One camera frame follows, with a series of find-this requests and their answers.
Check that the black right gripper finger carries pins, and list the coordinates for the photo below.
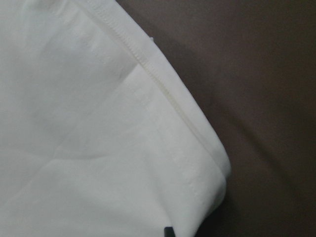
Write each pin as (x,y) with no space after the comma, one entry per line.
(169,232)

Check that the cream long-sleeve cat shirt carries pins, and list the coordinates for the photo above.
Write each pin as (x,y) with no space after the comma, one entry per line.
(99,137)

